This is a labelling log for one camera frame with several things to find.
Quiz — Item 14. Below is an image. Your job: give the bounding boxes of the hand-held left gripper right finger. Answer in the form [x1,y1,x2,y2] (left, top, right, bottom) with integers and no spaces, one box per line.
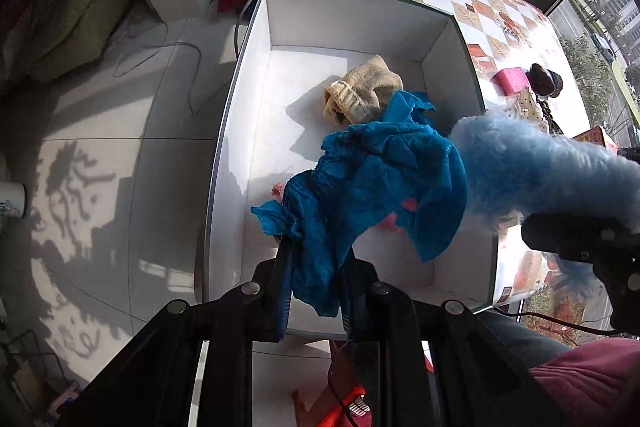
[340,253,561,427]

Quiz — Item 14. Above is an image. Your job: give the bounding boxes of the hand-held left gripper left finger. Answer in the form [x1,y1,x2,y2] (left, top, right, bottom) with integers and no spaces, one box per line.
[55,241,295,427]

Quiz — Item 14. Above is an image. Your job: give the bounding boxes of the pink patterned sock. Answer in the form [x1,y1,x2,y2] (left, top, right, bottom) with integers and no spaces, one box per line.
[271,182,418,233]

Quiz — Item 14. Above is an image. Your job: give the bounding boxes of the large blue cloth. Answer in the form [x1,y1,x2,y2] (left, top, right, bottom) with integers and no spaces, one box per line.
[250,91,469,318]

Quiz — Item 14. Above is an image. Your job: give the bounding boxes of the beige sock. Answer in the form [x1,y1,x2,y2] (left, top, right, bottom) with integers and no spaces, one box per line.
[322,55,404,126]

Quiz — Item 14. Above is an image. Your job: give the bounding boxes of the white cardboard box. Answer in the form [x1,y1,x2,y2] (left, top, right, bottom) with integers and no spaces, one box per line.
[202,0,501,340]

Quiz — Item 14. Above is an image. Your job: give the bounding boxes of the red patterned carton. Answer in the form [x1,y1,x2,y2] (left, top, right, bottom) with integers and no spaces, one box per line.
[570,127,618,152]

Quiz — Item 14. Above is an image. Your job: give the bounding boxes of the maroon jacket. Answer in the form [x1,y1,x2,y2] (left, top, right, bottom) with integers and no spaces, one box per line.
[527,337,640,427]

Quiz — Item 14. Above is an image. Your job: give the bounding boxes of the red plastic item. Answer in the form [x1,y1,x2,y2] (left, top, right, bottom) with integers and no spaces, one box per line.
[292,342,373,427]

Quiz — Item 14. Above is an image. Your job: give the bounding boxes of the blue jeans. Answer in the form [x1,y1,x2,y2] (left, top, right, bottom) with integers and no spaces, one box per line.
[475,307,571,368]

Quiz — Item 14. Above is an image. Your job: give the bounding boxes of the cream dotted cloth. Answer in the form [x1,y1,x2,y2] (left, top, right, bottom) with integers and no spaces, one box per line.
[505,87,551,132]

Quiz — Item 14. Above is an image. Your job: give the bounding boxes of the pink sponge with holes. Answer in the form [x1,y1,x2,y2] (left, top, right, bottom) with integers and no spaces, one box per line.
[490,66,531,95]

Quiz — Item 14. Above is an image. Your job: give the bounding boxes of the white cup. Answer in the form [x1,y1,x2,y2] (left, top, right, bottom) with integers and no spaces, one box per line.
[0,181,27,219]

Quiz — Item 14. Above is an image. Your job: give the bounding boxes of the green cushion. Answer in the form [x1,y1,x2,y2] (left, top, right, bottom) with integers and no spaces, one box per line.
[30,0,136,82]

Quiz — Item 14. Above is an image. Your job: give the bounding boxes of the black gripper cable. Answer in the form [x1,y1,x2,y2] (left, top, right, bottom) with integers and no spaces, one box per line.
[326,346,368,427]
[500,311,618,337]

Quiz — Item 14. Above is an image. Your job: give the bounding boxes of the grey floor cable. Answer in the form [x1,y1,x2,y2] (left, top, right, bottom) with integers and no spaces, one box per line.
[112,19,203,112]

